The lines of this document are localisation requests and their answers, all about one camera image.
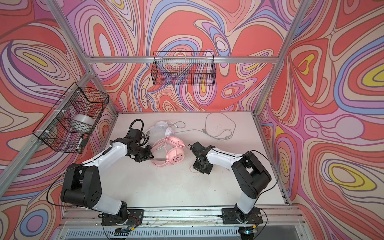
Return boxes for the pink cat-ear headphones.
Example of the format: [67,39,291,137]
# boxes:
[151,136,186,168]

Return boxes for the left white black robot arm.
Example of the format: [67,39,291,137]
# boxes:
[61,129,154,218]

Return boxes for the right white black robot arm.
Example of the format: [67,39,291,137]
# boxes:
[189,142,272,218]

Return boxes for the white headphones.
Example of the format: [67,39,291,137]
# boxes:
[146,121,176,137]

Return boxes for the black marker in basket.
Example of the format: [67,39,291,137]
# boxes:
[76,137,88,151]

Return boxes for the white tape roll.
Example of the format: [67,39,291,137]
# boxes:
[71,114,95,134]

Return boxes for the grey white headphone cable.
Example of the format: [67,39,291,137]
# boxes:
[169,112,237,142]

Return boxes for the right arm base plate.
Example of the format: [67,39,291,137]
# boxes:
[218,207,264,226]

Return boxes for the black wire basket left wall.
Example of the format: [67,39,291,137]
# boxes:
[33,83,110,154]

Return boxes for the black wire basket wall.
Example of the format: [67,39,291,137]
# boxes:
[151,51,217,86]
[33,83,110,154]

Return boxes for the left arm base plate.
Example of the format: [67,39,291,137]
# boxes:
[99,209,145,227]

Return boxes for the black wire basket back wall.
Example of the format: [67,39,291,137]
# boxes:
[151,51,217,86]

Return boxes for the aluminium front rail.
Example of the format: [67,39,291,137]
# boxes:
[60,205,307,228]

